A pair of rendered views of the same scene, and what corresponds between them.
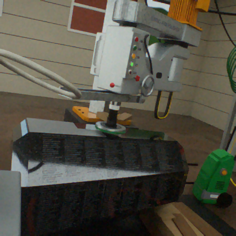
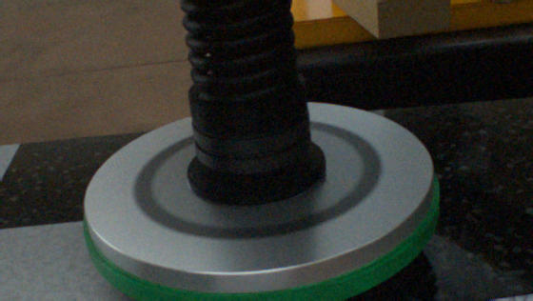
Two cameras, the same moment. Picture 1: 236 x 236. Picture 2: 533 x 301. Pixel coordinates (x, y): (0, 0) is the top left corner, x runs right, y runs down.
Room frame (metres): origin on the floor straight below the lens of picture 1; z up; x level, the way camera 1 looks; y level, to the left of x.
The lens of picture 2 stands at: (1.50, -0.16, 1.10)
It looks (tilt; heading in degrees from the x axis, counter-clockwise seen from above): 28 degrees down; 26
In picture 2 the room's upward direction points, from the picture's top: 8 degrees counter-clockwise
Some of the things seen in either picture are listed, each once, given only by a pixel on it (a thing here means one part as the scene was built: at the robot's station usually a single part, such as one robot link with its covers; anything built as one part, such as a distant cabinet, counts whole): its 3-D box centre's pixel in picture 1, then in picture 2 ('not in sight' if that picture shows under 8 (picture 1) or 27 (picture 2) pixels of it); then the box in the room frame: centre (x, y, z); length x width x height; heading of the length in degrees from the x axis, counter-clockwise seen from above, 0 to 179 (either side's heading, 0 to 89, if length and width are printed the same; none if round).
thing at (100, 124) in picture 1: (110, 126); (257, 180); (1.90, 0.01, 0.87); 0.21 x 0.21 x 0.01
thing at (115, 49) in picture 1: (129, 64); not in sight; (1.96, -0.04, 1.32); 0.36 x 0.22 x 0.45; 142
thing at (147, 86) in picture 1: (143, 85); not in sight; (1.92, -0.16, 1.20); 0.15 x 0.10 x 0.15; 142
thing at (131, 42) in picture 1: (131, 55); not in sight; (1.77, -0.03, 1.37); 0.08 x 0.03 x 0.28; 142
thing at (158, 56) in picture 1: (154, 70); not in sight; (2.20, -0.24, 1.30); 0.74 x 0.23 x 0.49; 142
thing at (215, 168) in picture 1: (218, 164); not in sight; (2.95, -1.23, 0.43); 0.35 x 0.35 x 0.87; 10
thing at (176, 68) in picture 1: (170, 68); not in sight; (2.41, -0.40, 1.34); 0.19 x 0.19 x 0.20
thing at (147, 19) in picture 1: (158, 28); not in sight; (2.17, -0.21, 1.62); 0.96 x 0.25 x 0.17; 142
